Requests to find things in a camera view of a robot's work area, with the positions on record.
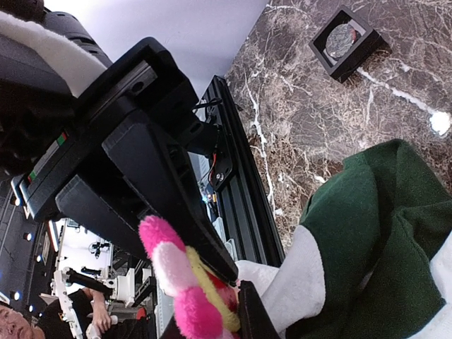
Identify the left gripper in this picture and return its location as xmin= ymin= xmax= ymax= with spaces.
xmin=19 ymin=37 xmax=238 ymax=283

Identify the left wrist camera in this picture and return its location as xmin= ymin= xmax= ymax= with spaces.
xmin=1 ymin=12 xmax=107 ymax=97

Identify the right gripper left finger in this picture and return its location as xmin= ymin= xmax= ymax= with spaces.
xmin=160 ymin=316 xmax=184 ymax=339

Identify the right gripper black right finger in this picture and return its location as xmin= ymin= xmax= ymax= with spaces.
xmin=238 ymin=280 xmax=280 ymax=339

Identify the white and green garment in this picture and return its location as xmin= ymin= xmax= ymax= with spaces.
xmin=238 ymin=139 xmax=451 ymax=338

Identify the black aluminium front rail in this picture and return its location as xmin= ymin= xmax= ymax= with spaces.
xmin=202 ymin=76 xmax=285 ymax=267

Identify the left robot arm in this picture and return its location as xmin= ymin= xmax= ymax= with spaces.
xmin=1 ymin=1 xmax=238 ymax=283

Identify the pink flower brooch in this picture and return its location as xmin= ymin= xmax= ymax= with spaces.
xmin=139 ymin=215 xmax=241 ymax=338

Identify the black square box left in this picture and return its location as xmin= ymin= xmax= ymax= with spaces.
xmin=309 ymin=6 xmax=386 ymax=83

